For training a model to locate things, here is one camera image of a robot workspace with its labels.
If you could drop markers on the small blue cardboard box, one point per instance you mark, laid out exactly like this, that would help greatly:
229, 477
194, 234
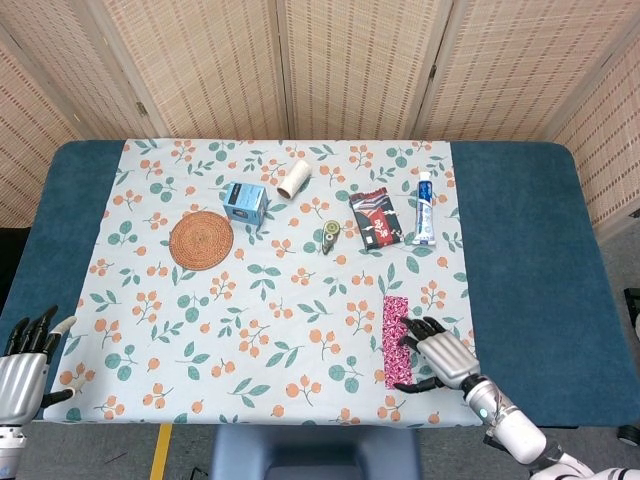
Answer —
245, 202

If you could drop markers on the teal table cover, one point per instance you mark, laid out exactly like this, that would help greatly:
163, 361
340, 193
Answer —
520, 250

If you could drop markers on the black caster wheel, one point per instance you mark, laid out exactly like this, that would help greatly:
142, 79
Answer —
630, 435

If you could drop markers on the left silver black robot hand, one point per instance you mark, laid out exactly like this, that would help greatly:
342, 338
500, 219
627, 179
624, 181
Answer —
20, 385

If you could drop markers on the beige paper roll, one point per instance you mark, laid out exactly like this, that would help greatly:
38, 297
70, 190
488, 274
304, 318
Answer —
295, 179

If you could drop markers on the yellow floor tape strip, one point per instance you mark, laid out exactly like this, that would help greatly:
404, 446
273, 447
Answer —
161, 450

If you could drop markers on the floral print tablecloth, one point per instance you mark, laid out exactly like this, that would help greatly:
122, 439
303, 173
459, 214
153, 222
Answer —
280, 310

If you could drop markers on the metal screen hinge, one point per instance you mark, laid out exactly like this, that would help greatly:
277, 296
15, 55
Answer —
142, 109
433, 70

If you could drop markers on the white blue toothpaste tube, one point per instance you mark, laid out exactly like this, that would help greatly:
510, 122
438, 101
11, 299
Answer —
425, 210

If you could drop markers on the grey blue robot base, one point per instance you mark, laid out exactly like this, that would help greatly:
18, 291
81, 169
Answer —
315, 450

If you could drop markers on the woven bamboo screen panel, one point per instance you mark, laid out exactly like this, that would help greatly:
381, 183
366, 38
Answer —
200, 65
25, 150
65, 60
520, 65
360, 65
610, 135

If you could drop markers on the green black correction tape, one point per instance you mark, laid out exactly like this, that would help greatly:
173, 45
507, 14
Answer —
330, 235

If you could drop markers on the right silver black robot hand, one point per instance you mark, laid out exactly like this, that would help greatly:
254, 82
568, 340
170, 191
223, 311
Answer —
447, 360

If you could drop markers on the round woven rattan coaster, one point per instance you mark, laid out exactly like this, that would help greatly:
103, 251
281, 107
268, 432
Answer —
201, 241

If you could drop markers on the dark red snack packet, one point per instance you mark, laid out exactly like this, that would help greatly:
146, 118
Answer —
376, 220

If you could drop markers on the white black device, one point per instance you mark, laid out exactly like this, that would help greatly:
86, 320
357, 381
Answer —
633, 307

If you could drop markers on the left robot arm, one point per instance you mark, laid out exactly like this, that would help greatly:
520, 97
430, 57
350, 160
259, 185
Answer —
9, 450

